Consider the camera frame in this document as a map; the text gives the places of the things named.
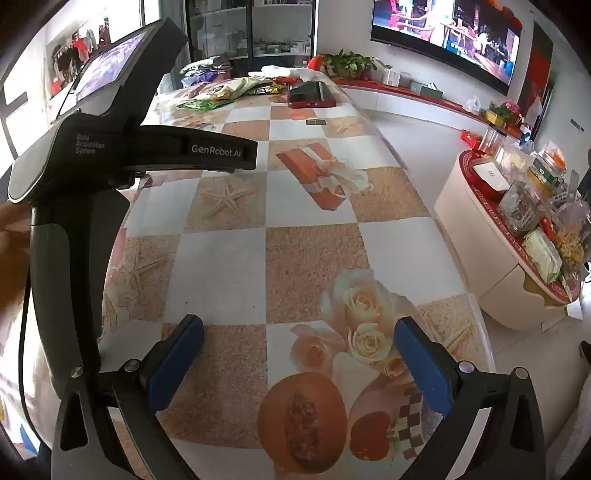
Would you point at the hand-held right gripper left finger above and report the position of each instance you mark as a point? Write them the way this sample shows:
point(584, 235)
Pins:
point(178, 364)

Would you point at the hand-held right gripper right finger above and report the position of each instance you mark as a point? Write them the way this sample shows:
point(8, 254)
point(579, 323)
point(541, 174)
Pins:
point(422, 369)

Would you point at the person's left hand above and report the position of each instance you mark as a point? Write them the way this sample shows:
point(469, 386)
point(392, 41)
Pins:
point(11, 258)

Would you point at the clothes rack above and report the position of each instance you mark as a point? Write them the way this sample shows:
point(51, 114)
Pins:
point(69, 55)

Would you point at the printed tablecloth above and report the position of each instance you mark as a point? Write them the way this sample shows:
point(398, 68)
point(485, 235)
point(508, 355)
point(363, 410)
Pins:
point(221, 258)

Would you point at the pile of clothes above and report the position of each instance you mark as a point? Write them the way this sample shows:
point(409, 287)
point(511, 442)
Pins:
point(207, 69)

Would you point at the green and white snack packet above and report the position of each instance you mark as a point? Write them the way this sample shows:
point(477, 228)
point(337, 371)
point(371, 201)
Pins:
point(221, 90)

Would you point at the pale green packet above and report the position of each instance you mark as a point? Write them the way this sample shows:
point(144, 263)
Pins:
point(542, 254)

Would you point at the glass jar of dried goods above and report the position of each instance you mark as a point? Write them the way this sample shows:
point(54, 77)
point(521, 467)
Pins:
point(517, 207)

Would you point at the clear bag of nuts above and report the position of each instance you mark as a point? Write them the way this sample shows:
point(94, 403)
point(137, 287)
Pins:
point(572, 240)

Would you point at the white flat box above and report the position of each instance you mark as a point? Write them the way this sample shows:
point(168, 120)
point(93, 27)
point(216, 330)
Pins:
point(491, 175)

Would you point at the orange red snack packet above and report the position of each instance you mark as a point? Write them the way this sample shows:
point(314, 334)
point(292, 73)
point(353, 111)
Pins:
point(284, 81)

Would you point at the glass jar with green label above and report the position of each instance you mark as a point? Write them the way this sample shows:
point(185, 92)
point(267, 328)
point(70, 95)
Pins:
point(547, 170)

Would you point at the clear plastic cup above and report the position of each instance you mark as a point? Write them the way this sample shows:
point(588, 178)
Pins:
point(489, 141)

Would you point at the glass door cabinet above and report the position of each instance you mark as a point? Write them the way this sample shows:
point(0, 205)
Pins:
point(277, 27)

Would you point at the dark blue snack packet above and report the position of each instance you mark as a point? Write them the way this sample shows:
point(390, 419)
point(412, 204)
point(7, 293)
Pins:
point(307, 92)

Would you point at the red plastic bag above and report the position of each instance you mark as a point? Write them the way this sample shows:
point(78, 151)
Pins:
point(315, 62)

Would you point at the small white plastic bag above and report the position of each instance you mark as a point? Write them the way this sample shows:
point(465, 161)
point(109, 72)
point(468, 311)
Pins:
point(471, 105)

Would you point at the low white cabinet red top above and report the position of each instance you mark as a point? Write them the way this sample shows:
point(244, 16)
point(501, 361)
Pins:
point(392, 99)

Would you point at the green tissue box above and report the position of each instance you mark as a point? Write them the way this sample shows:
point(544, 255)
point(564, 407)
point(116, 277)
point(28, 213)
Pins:
point(425, 87)

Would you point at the green potted plant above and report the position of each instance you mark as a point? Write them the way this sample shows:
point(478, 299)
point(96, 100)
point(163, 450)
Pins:
point(346, 62)

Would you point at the white tissue box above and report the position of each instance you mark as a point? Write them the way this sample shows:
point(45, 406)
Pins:
point(390, 74)

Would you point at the red wall hanging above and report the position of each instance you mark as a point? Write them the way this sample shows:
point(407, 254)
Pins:
point(538, 69)

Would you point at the wall television screen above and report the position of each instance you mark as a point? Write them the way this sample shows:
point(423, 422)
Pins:
point(438, 27)

